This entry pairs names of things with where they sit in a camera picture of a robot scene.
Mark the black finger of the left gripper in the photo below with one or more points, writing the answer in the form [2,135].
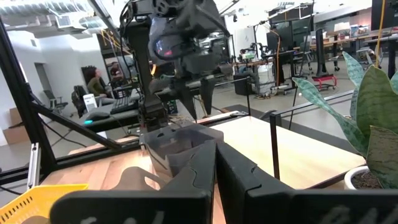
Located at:
[207,90]
[189,99]

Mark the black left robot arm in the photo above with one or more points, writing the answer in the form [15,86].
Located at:
[141,62]

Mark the cardboard box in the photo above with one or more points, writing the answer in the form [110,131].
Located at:
[15,133]

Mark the grey office chair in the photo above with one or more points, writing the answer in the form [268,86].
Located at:
[54,101]

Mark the yellow plastic basket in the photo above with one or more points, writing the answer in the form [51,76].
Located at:
[28,202]

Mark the white card sign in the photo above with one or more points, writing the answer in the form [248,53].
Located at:
[90,102]

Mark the black plastic basket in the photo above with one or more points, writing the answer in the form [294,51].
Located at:
[174,140]

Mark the white plant pot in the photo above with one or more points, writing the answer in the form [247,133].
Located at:
[349,179]

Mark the black computer mouse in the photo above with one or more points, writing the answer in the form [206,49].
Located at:
[98,116]

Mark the black aluminium rig frame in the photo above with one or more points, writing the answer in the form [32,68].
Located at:
[18,93]

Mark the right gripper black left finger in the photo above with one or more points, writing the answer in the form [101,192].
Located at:
[186,205]

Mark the person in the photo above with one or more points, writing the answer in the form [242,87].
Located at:
[96,84]
[115,70]

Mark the green snake plant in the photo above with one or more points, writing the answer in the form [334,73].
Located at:
[376,102]

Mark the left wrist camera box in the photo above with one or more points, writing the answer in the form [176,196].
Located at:
[166,40]

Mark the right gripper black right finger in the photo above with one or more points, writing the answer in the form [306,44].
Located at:
[248,199]

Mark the black stand with red base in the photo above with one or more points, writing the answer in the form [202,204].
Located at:
[321,62]

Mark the black keyboard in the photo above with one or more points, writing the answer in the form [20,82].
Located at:
[122,105]

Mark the wooden shelf with black frame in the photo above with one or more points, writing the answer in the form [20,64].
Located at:
[295,149]

